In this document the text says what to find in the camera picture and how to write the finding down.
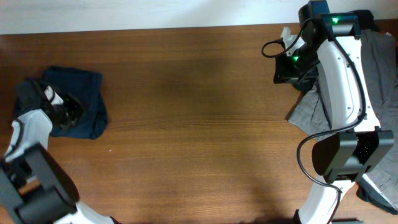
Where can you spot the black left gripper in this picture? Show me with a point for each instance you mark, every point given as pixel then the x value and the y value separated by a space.
pixel 77 107

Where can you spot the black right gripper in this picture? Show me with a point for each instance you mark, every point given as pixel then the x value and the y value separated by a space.
pixel 285 76

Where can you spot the dark navy blue shorts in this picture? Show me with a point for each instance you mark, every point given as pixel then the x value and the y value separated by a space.
pixel 86 86

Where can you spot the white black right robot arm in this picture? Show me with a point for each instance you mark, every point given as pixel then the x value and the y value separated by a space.
pixel 341 157

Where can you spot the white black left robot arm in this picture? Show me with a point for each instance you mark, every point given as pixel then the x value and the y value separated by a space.
pixel 34 188

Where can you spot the light grey checked shorts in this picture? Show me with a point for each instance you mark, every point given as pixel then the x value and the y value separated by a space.
pixel 309 116

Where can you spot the dark garment at table edge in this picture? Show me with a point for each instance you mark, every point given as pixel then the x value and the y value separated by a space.
pixel 368 194

